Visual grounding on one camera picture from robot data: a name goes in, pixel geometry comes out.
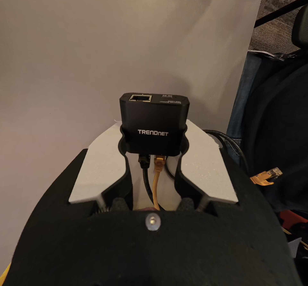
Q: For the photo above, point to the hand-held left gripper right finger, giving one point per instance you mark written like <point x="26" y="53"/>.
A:
<point x="204" y="170"/>

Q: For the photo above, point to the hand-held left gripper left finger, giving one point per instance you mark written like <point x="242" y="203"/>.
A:
<point x="101" y="170"/>

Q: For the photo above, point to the black ethernet splitter box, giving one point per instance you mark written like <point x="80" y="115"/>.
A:
<point x="154" y="117"/>

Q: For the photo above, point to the person's blue jeans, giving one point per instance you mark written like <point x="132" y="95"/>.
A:
<point x="240" y="110"/>

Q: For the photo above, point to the black office chair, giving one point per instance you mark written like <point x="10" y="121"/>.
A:
<point x="300" y="28"/>
<point x="276" y="122"/>

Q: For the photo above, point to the black metal bar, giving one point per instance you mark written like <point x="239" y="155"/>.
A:
<point x="276" y="15"/>

